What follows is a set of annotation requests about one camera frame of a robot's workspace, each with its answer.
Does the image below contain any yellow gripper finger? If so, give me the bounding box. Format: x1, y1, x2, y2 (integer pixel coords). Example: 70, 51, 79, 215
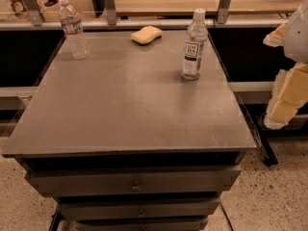
264, 63, 308, 130
263, 22, 287, 47

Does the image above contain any clear ribbed water bottle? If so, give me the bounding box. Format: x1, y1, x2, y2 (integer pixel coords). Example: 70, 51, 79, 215
58, 0, 90, 60

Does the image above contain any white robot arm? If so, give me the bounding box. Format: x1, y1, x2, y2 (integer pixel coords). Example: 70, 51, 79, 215
263, 0, 308, 129

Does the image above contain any labelled tea bottle white cap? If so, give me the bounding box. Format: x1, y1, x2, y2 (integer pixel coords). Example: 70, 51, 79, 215
181, 9, 208, 80

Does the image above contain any yellow sponge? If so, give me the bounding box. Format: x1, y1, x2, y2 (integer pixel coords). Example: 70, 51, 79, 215
131, 26, 163, 45

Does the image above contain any grey drawer cabinet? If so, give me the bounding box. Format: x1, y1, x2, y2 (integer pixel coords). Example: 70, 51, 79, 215
3, 31, 255, 231

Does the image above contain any top drawer knob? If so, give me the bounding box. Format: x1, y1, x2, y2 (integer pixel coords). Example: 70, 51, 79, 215
131, 181, 141, 193

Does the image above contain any drawer knob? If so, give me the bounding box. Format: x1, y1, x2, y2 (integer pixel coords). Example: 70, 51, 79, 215
131, 181, 141, 193
138, 209, 144, 218

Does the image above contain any middle drawer knob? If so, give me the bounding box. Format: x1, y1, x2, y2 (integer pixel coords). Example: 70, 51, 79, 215
138, 209, 144, 218

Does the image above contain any small black object on shelf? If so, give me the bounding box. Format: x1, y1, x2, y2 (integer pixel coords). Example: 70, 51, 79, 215
44, 0, 59, 7

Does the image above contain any colourful package on shelf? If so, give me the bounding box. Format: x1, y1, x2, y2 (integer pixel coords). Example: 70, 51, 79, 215
0, 0, 45, 25

